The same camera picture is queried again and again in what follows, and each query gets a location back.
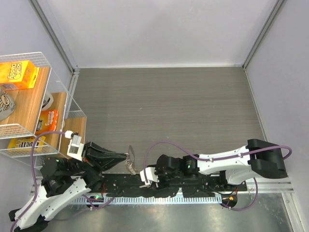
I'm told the yellow candy box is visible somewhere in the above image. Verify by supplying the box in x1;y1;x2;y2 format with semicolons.
8;136;46;152

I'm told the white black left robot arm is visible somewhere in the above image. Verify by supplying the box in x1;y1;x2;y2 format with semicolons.
9;142;127;232

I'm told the white wire shelf rack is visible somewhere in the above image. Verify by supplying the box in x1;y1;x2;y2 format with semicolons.
0;52;86;165

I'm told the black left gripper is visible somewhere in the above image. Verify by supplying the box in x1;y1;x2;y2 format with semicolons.
66;139;127;175

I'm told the grey cartoon pouch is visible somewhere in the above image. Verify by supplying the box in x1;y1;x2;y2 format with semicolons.
0;88;16;121

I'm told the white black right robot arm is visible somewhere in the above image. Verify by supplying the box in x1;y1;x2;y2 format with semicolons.
140;139;292;190

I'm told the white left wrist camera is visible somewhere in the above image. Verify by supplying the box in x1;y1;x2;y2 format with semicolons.
64;130;84;161

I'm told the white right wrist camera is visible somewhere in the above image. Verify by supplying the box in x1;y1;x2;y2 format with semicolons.
140;167;159;184

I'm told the orange yellow snack box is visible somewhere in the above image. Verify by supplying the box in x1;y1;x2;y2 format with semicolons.
0;60;40;91

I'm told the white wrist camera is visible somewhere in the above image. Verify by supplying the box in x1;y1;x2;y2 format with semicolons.
140;167;159;184
64;130;84;161

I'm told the white bottle on shelf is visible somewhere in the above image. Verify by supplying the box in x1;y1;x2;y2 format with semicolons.
42;90;54;111

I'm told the slotted cable duct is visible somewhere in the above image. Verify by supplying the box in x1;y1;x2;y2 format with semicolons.
68;193;222;205

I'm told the orange razor package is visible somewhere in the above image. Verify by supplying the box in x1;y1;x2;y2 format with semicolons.
35;109;58;135

